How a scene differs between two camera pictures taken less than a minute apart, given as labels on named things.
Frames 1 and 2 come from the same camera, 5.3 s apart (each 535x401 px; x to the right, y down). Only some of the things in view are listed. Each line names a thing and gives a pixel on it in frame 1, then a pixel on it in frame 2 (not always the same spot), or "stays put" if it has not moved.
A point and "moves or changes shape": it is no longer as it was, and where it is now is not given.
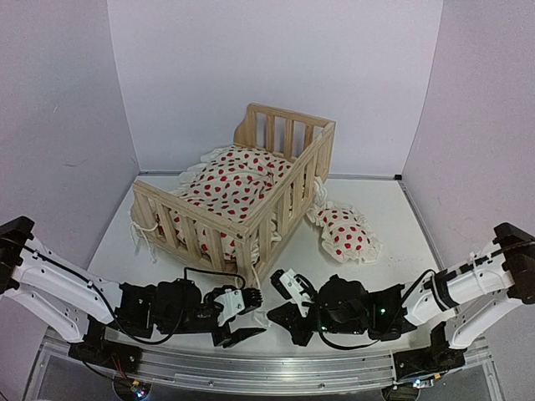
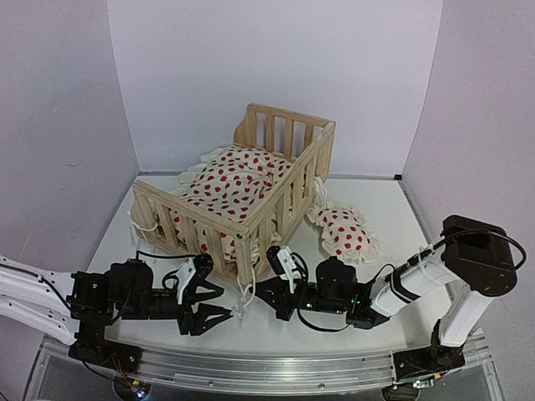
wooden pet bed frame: (246, 251) stays put
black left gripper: (231, 339) → (196, 323)
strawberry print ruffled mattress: (231, 181) stays put
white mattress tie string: (258, 315) moves or changes shape
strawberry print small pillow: (346, 235) stays put
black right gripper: (289, 316) → (279, 299)
